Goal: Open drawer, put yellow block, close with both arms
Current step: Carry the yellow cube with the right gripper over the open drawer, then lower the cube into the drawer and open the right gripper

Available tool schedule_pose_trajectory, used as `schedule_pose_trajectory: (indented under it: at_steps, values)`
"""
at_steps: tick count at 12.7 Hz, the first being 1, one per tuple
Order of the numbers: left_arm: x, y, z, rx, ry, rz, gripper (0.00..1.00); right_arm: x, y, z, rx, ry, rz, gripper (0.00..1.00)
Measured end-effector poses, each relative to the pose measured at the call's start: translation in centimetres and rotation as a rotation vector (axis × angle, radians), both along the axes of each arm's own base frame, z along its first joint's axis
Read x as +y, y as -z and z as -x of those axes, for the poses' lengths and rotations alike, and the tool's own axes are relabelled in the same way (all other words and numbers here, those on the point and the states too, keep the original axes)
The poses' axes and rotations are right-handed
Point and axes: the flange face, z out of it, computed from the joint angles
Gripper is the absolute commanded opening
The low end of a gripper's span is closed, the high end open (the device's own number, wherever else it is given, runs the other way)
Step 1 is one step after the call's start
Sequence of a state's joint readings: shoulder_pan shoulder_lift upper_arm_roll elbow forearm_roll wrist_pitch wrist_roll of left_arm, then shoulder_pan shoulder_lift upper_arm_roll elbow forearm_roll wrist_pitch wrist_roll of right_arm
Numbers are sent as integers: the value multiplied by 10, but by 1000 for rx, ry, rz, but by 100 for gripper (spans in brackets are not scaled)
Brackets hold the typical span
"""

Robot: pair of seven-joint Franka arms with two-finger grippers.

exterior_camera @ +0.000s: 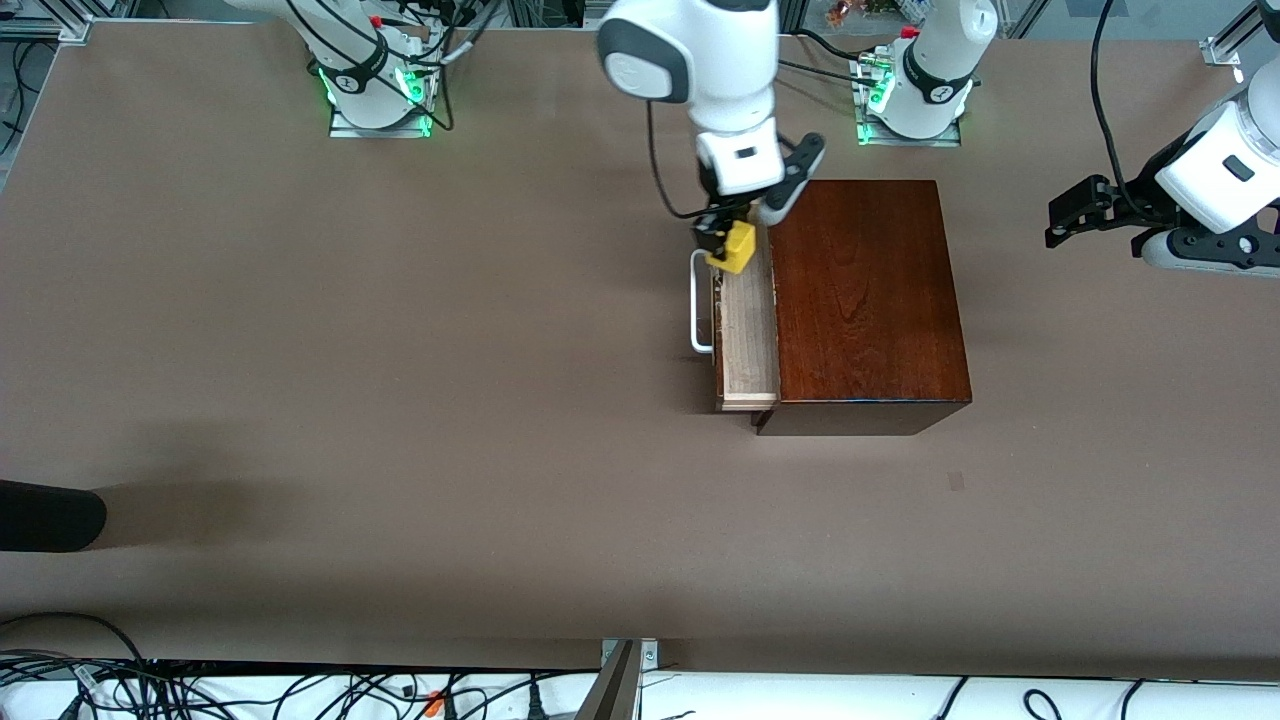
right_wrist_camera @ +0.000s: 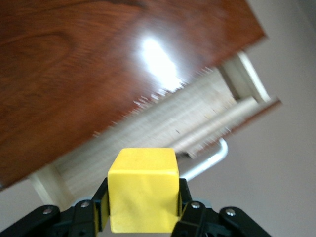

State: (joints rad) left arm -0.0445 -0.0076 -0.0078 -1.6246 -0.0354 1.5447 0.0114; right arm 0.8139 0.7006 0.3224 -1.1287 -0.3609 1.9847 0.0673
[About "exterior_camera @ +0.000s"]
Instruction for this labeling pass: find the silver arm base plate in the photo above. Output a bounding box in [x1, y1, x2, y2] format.
[328, 95, 433, 139]
[857, 118, 963, 148]

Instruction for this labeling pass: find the tangled black cable bundle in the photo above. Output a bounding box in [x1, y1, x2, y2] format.
[0, 650, 601, 720]

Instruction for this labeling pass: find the wooden drawer with white handle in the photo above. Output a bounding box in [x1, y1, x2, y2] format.
[689, 235, 782, 414]

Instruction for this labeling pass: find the black cylinder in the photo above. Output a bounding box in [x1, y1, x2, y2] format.
[0, 480, 108, 553]

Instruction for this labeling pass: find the yellow block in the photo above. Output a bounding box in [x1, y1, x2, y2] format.
[705, 221, 758, 276]

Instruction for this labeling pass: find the grey aluminium frame rail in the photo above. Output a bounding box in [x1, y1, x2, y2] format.
[1203, 0, 1276, 69]
[0, 14, 93, 43]

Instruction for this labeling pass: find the dark brown wooden cabinet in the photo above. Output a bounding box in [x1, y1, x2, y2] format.
[752, 180, 974, 437]

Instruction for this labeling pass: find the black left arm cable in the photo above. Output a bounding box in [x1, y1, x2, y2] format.
[1089, 0, 1139, 193]

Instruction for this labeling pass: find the black looped cable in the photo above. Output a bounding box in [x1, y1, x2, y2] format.
[0, 612, 151, 701]

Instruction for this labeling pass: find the short black table cable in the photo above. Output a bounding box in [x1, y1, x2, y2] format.
[795, 28, 873, 63]

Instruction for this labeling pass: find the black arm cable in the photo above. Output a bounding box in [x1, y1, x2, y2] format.
[1089, 0, 1139, 193]
[645, 100, 723, 221]

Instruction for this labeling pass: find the grey metal post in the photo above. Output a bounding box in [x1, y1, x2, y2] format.
[578, 640, 641, 720]

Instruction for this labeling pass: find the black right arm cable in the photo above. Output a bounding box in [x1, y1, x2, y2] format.
[645, 100, 723, 221]

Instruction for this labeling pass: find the long black table cable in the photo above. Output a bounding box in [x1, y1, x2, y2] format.
[780, 58, 881, 89]

